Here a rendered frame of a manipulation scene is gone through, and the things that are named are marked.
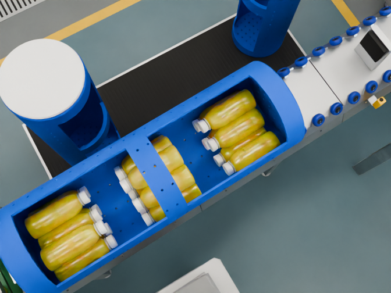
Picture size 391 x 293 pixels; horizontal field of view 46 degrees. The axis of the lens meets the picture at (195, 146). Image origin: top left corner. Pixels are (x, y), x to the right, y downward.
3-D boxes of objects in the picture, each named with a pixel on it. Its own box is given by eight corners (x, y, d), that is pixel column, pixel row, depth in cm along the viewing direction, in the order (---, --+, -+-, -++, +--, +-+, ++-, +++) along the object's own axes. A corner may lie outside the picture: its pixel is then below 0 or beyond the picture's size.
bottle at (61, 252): (54, 271, 128) (107, 239, 131) (48, 272, 122) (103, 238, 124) (43, 250, 129) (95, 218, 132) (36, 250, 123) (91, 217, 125)
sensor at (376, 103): (381, 105, 161) (387, 100, 157) (374, 109, 161) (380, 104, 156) (368, 88, 163) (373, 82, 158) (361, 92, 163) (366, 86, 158)
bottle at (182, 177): (191, 178, 137) (142, 208, 134) (181, 160, 134) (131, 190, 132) (198, 186, 131) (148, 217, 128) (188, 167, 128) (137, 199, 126)
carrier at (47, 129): (66, 177, 228) (123, 173, 229) (-5, 123, 144) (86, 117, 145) (66, 122, 235) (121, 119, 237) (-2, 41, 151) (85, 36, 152)
